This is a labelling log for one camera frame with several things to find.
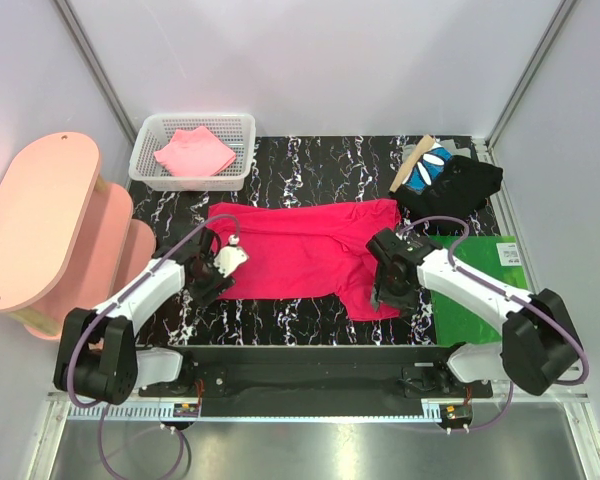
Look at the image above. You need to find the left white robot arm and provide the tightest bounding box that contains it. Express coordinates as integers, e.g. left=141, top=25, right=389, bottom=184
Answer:
left=53, top=227, right=249, bottom=408

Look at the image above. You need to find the green cutting mat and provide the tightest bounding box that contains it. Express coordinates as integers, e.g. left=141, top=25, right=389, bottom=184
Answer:
left=431, top=236, right=528, bottom=347

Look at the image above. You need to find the tan folded t-shirt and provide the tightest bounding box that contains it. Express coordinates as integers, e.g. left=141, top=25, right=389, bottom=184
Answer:
left=389, top=135, right=436, bottom=193

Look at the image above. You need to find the crimson red t-shirt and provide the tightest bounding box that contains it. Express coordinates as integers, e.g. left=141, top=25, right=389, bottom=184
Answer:
left=209, top=199, right=400, bottom=321

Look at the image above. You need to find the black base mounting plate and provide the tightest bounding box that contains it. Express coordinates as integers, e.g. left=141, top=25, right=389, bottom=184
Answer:
left=140, top=346, right=493, bottom=421

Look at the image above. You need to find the grey folded t-shirt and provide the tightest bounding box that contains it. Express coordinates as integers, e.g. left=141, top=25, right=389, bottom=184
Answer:
left=402, top=139, right=473, bottom=160

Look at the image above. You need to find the white slotted cable duct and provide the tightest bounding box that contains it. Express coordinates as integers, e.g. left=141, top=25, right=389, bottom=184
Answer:
left=68, top=402, right=201, bottom=422

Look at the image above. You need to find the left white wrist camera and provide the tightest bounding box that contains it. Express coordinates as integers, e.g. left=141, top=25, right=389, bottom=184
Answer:
left=214, top=234, right=249, bottom=278

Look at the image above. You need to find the pink three-tier wooden shelf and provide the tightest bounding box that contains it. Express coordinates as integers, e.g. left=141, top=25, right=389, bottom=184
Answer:
left=0, top=132, right=156, bottom=341

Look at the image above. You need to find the aluminium rail frame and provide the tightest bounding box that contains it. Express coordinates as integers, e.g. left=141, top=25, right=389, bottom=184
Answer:
left=30, top=385, right=600, bottom=479

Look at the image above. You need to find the black folded t-shirt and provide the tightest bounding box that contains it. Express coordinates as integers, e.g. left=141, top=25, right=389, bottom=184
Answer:
left=390, top=155, right=503, bottom=235

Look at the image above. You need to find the white plastic mesh basket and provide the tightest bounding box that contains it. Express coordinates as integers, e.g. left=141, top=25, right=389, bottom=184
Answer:
left=128, top=113, right=256, bottom=192

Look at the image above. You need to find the blue white graphic t-shirt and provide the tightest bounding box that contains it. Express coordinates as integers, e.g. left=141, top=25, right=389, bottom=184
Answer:
left=404, top=144, right=452, bottom=194

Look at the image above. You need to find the light pink folded t-shirt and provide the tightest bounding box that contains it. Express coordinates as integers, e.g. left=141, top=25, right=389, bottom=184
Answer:
left=154, top=126, right=237, bottom=177

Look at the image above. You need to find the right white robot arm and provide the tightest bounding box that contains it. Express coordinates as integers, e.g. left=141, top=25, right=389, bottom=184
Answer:
left=367, top=228, right=589, bottom=397

